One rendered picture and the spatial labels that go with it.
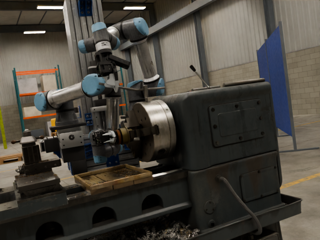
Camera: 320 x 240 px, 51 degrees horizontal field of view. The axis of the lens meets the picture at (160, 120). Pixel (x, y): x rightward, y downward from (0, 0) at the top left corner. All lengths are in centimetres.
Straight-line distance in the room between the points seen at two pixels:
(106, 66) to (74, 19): 91
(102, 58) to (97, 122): 76
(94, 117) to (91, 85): 55
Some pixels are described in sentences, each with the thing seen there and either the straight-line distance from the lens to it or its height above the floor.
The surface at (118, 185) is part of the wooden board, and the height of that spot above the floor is 88.
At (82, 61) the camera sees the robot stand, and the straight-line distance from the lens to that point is 248.
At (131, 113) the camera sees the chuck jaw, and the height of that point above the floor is 119.
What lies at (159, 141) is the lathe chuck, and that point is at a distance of 165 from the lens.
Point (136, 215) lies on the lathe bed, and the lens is 165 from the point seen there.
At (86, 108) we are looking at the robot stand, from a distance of 247.
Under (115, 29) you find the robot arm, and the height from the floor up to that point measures 171.
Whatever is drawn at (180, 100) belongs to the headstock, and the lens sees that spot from 168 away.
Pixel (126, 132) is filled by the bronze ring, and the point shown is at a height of 110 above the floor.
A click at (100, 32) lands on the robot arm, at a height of 160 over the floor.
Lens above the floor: 122
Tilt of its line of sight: 3 degrees down
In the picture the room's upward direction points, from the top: 8 degrees counter-clockwise
